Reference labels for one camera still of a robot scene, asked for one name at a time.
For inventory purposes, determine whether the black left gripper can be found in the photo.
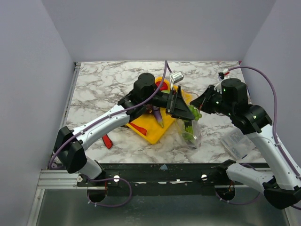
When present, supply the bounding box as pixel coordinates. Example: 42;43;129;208
144;85;195;121

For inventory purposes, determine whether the green grape bunch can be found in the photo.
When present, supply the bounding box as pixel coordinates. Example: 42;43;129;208
188;105;202;121

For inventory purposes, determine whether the clear pink-dotted zip bag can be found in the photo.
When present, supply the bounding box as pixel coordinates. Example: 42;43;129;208
175;88;202;150

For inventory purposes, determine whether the green celery stalk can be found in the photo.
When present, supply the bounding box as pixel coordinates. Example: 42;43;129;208
182;121;196;148

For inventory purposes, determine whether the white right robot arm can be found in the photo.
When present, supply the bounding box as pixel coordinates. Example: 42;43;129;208
190;78;301;210

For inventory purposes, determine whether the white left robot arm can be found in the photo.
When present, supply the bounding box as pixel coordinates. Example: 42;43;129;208
54;73;195;186

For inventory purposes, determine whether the green cabbage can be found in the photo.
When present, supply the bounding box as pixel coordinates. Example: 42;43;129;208
161;90;170;94

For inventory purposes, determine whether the purple eggplant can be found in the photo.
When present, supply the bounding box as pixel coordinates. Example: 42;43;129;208
152;106;164;128

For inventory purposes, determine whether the red tomato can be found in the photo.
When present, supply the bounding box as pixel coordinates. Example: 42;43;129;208
155;81;170;91

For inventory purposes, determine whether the yellow plastic tray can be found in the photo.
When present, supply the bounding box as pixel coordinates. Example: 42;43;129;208
126;79;176;145

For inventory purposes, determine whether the orange carrot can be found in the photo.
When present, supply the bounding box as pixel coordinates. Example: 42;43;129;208
129;122;147;136

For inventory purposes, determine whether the clear plastic packet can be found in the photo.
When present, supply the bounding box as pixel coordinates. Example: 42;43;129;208
221;129;255;160

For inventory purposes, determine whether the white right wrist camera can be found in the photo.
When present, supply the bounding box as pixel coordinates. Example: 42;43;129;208
218;69;230;81

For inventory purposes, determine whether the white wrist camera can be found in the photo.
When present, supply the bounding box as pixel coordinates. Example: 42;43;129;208
169;72;184;90
218;69;230;81

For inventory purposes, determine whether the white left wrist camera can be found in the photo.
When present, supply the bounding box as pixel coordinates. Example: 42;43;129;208
169;72;184;90

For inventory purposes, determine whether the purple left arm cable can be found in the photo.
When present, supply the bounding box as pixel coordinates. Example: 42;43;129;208
48;60;172;170

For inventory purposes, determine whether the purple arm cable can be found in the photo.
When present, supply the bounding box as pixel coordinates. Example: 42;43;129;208
227;66;301;210
48;60;172;170

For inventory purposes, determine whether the black metal base rail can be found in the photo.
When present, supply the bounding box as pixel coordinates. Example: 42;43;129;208
77;163;232;196

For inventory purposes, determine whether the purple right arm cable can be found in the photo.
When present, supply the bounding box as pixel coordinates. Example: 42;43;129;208
227;66;301;210

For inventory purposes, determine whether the red black handled tool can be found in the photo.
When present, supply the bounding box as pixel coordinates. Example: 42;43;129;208
102;134;113;149

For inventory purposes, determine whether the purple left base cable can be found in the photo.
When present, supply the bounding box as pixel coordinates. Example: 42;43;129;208
83;178;132;208

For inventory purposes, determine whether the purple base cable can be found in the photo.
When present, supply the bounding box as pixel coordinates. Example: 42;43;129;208
215;182;261;205
83;178;132;208

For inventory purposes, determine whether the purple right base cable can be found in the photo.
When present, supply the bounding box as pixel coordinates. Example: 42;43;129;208
215;182;261;205

